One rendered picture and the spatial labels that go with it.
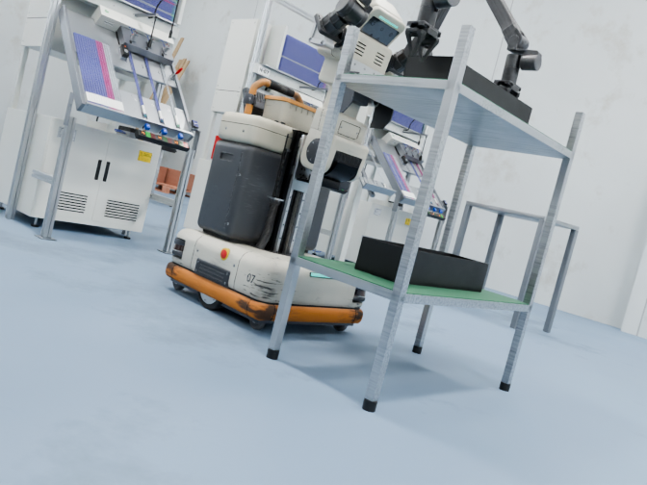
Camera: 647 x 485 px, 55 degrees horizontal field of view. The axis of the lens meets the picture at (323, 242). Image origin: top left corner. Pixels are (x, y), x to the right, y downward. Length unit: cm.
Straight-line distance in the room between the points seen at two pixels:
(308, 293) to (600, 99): 552
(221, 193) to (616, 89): 556
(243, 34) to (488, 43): 409
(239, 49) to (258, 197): 249
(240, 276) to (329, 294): 39
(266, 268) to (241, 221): 33
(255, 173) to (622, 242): 513
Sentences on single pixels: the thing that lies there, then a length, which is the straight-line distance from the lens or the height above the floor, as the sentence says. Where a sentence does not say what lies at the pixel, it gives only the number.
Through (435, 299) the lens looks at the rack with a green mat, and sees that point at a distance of 189.
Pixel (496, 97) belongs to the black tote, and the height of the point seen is 102.
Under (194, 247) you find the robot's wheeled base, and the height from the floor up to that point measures 22.
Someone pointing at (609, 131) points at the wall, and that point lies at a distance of 736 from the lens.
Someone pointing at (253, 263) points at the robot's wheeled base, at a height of 25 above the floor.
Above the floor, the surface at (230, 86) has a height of 120.
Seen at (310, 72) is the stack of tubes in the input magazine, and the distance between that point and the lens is 498.
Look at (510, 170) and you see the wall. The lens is 765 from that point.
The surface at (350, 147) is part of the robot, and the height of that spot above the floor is 77.
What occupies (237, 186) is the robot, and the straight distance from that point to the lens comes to 254.
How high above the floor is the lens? 55
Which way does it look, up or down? 4 degrees down
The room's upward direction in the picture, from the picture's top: 14 degrees clockwise
